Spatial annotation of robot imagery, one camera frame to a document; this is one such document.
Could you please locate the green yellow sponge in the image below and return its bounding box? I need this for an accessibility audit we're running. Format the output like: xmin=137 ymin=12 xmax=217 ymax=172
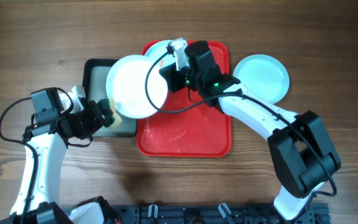
xmin=98 ymin=98 xmax=122 ymax=129

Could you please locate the light blue plate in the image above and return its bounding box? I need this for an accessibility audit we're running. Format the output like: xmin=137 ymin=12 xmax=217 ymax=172
xmin=144 ymin=40 xmax=176 ymax=68
xmin=233 ymin=54 xmax=290 ymax=104

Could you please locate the white plate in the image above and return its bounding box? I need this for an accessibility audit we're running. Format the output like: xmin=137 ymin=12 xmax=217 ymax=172
xmin=106 ymin=55 xmax=168 ymax=119

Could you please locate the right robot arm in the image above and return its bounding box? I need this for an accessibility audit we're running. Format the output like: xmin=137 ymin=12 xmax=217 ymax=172
xmin=159 ymin=65 xmax=341 ymax=222

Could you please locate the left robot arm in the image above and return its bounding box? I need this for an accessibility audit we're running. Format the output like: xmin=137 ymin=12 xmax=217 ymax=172
xmin=2 ymin=101 xmax=116 ymax=223

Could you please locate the red plastic tray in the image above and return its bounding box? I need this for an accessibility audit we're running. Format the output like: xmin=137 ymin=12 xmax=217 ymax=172
xmin=135 ymin=40 xmax=232 ymax=157

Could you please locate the black water tray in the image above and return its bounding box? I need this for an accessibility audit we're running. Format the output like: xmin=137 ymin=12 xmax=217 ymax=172
xmin=82 ymin=58 xmax=137 ymax=138

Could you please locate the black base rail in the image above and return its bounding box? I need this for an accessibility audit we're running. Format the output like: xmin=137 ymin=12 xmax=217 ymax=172
xmin=67 ymin=202 xmax=331 ymax=224

